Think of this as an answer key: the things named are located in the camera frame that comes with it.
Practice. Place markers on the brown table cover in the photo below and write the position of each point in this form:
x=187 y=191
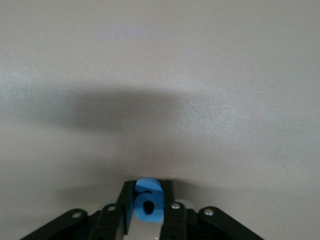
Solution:
x=160 y=50

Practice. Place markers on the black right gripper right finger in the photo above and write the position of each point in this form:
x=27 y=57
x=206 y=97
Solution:
x=180 y=222

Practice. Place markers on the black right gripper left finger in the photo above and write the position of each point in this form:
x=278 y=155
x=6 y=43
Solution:
x=110 y=220

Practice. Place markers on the blue foam letter a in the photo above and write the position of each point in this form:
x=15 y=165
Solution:
x=150 y=186

